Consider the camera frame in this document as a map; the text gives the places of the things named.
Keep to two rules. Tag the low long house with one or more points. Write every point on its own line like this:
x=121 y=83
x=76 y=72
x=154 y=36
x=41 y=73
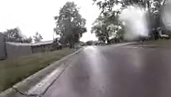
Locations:
x=43 y=46

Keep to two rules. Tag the concrete kerb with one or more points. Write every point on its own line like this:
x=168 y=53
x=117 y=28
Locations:
x=28 y=83

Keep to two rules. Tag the grass lawn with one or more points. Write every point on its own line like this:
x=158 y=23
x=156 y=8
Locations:
x=9 y=71

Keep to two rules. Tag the pale vehicle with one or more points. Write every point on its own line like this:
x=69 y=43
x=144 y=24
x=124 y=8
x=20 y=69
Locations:
x=162 y=34

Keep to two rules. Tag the grey asphalt road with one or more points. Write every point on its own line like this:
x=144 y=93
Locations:
x=112 y=77

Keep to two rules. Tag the tall dark tree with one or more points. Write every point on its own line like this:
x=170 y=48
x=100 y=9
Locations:
x=70 y=23

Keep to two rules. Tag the trees behind buildings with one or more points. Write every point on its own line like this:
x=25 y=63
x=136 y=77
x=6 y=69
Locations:
x=15 y=35

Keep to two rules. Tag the row of leafy trees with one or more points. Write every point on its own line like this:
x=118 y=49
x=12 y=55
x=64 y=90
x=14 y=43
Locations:
x=112 y=22

